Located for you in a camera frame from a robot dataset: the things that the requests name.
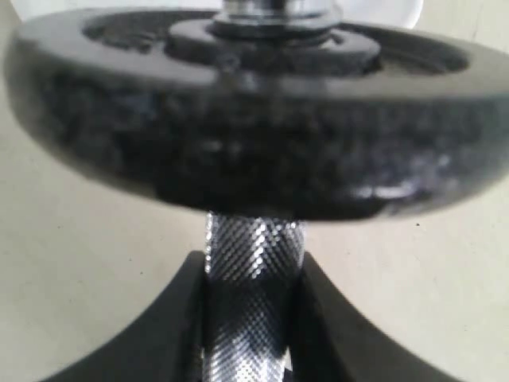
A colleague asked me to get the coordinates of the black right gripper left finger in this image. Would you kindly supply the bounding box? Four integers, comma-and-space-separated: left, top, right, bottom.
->
47, 251, 204, 381

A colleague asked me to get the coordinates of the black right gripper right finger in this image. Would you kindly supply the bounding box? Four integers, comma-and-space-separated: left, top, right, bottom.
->
293, 253, 437, 381

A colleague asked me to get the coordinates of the chrome threaded dumbbell bar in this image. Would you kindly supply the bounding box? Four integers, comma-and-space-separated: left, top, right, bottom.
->
202, 212, 305, 381

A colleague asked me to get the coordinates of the white rectangular plastic tray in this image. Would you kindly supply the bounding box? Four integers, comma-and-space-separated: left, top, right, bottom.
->
327, 0, 424, 29

